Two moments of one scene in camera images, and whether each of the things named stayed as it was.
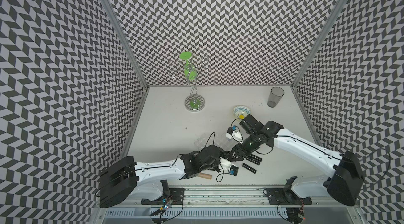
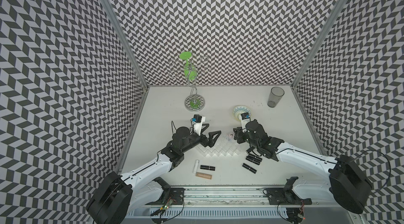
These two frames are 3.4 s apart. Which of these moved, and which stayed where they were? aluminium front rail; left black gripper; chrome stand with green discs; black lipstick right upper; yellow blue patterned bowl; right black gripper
Moved: right black gripper; left black gripper
Stayed: black lipstick right upper; aluminium front rail; yellow blue patterned bowl; chrome stand with green discs
